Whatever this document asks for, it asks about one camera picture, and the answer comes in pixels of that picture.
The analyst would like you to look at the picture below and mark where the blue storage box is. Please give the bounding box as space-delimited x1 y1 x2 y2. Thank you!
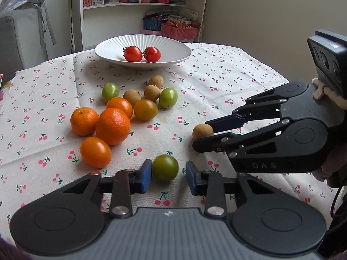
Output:
143 18 166 31

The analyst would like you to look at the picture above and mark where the pink plastic basket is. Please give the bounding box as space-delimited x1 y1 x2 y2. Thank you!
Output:
161 23 201 42

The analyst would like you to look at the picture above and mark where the orange tomato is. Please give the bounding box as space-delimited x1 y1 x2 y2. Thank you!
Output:
80 137 112 168
106 97 133 119

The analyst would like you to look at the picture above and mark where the white ribbed plate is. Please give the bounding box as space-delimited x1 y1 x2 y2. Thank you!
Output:
95 34 192 70

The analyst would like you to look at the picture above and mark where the black wall cable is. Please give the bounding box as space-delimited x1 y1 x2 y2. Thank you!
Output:
70 0 75 52

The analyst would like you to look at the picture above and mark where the yellow-green tomato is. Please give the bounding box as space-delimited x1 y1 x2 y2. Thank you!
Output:
134 99 158 121

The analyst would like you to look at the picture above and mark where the person's right hand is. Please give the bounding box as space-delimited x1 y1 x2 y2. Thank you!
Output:
312 152 347 188

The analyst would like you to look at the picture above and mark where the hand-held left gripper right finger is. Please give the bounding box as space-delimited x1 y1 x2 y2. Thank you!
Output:
186 161 274 218

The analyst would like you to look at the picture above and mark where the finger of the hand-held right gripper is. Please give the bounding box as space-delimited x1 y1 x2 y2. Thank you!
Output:
205 84 285 136
192 119 292 155

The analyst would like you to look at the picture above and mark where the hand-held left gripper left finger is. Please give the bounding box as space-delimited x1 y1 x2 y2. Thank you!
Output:
64 159 152 218

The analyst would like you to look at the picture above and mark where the cherry print tablecloth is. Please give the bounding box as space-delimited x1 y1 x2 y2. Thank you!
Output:
0 42 330 250

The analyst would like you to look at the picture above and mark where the pile of colourful packets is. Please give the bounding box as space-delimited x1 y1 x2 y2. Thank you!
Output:
165 14 202 29

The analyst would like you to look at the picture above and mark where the green jujube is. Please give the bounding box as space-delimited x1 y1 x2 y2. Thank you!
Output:
101 83 120 102
159 87 178 109

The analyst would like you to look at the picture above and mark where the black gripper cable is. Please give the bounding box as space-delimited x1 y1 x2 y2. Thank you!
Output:
330 185 342 218

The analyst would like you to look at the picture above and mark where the striped patterned cushion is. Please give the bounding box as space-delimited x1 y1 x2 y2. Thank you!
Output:
0 74 12 101

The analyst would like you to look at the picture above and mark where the small orange tangerine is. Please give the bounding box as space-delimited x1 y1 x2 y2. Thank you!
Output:
70 107 99 136

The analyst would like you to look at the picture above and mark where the beige rope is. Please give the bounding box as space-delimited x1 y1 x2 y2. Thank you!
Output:
312 77 347 107

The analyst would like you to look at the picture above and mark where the dark green tomato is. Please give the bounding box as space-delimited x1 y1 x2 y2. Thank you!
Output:
152 154 179 182

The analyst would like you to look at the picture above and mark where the grey sofa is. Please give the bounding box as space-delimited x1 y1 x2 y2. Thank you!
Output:
0 8 50 80

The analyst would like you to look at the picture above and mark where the large orange tangerine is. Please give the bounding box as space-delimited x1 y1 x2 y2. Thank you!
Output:
96 108 131 145

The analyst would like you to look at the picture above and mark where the tan longan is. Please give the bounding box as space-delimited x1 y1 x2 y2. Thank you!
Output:
123 89 141 107
149 75 164 88
192 123 214 141
144 85 161 101

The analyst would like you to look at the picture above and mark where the red tomato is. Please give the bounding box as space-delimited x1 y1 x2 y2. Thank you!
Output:
124 46 143 62
142 46 161 62

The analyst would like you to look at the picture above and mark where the pink tray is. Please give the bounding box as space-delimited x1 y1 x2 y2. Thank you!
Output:
140 28 163 36

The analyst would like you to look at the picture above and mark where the white bookshelf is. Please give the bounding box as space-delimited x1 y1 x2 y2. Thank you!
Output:
72 0 217 51

